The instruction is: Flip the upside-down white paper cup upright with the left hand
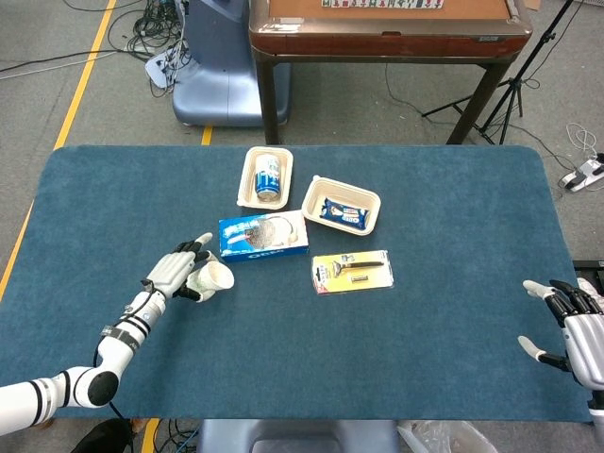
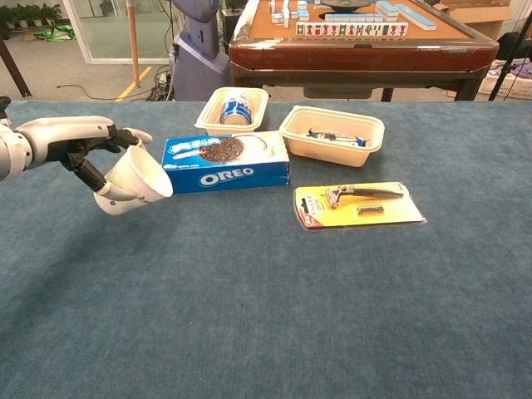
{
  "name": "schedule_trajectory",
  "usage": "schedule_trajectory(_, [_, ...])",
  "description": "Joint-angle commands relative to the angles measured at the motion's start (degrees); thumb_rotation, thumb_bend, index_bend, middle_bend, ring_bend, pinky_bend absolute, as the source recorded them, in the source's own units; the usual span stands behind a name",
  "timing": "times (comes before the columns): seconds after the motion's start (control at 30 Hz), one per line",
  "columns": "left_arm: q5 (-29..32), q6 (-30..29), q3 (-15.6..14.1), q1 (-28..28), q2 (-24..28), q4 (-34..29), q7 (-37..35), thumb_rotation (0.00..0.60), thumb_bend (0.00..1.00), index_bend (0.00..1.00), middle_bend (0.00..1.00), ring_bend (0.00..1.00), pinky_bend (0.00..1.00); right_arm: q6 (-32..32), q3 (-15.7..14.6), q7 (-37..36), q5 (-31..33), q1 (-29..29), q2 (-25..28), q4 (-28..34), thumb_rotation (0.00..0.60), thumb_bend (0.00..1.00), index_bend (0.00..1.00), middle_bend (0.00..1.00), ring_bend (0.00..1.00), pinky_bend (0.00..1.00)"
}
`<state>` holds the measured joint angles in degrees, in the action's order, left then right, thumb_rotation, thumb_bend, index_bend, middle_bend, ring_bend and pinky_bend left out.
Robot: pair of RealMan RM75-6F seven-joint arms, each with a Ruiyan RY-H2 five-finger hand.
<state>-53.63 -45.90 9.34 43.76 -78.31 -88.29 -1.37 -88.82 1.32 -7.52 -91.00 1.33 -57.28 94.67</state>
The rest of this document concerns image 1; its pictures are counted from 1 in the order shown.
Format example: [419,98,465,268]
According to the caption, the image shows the blue-grey robot chassis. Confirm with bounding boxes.
[194,419,401,453]

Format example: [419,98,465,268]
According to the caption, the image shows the row of mahjong tiles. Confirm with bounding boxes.
[321,0,445,10]

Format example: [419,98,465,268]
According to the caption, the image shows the blue Oreo box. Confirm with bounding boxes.
[217,210,310,264]

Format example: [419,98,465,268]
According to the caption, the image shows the clear plastic bag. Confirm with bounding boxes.
[396,420,492,453]

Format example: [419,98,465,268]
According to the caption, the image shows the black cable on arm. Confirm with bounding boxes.
[92,281,157,421]

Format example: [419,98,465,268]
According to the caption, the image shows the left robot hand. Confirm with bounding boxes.
[141,232,221,304]

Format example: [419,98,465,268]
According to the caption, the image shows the white power strip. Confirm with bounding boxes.
[558,157,604,193]

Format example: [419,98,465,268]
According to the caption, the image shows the blue cookie packet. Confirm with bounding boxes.
[319,196,369,231]

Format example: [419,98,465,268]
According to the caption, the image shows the white paper cup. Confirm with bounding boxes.
[185,261,236,303]

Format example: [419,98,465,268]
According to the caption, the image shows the beige tray with tab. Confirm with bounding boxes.
[301,175,382,236]

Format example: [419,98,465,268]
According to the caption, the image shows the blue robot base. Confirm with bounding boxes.
[171,0,292,128]

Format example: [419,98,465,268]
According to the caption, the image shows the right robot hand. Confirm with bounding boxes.
[517,279,604,388]

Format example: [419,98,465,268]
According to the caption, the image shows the white coiled cable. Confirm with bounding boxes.
[564,122,598,164]

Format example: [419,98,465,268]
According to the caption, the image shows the beige rectangular tray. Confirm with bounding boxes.
[236,145,294,211]

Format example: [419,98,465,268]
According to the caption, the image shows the black bag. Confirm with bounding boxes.
[70,417,136,453]

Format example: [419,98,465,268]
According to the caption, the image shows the tangled black cables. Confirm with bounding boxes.
[60,0,193,98]

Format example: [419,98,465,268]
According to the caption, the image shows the blue beverage can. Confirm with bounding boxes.
[255,153,283,202]

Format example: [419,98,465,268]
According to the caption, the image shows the black tripod stand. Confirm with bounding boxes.
[421,0,578,146]

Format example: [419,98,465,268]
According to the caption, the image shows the razor blister pack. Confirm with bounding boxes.
[310,249,396,296]

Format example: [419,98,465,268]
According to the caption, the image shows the blue table mat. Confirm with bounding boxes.
[0,144,594,423]

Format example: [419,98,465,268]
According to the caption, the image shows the brown mahjong table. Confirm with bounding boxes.
[247,0,534,146]

